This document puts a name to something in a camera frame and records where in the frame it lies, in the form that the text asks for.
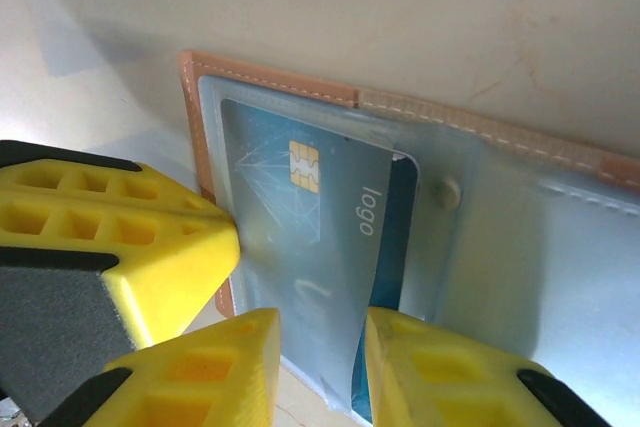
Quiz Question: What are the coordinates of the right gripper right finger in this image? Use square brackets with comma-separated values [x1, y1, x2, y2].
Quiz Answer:
[364, 306, 614, 427]

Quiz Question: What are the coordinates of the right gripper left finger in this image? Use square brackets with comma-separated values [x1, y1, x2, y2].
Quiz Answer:
[47, 306, 282, 427]

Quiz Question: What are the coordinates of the pink leather card holder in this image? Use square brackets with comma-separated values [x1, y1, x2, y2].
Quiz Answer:
[178, 48, 640, 427]

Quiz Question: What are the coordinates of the blue plastic card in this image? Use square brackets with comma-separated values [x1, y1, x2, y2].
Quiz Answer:
[219, 96, 422, 427]

